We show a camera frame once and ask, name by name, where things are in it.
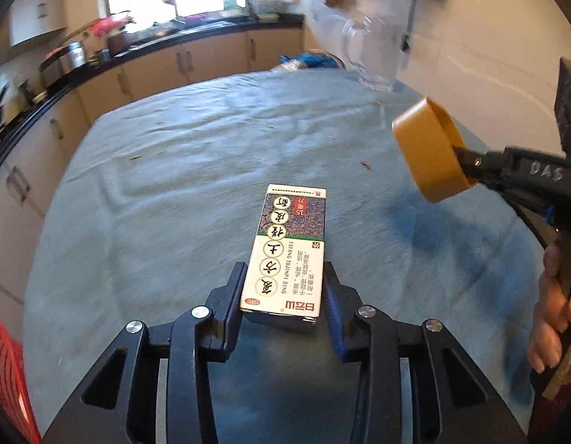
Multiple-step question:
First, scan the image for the yellow square lid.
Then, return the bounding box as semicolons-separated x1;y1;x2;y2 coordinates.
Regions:
392;98;477;204

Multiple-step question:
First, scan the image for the white blue medicine box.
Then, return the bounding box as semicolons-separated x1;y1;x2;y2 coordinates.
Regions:
239;185;327;333

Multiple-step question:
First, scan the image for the right hand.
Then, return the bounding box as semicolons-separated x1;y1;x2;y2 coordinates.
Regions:
527;243;571;374

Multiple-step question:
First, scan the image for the grey table cloth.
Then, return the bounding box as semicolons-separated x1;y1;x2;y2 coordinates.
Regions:
23;70;542;430

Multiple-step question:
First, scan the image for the clear glass pitcher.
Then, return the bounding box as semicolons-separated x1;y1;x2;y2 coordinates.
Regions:
342;17;404;92

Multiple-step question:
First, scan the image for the red plastic basket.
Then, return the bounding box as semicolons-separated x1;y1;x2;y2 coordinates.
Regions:
0;322;41;443

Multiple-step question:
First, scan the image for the blue plastic bag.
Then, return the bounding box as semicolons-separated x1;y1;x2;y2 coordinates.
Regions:
273;50;346;71

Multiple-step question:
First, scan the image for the silver rice cooker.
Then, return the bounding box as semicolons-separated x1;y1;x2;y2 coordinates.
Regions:
39;41;88;88

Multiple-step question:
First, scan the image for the pink basin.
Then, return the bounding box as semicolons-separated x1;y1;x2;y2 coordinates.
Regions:
89;10;133;37

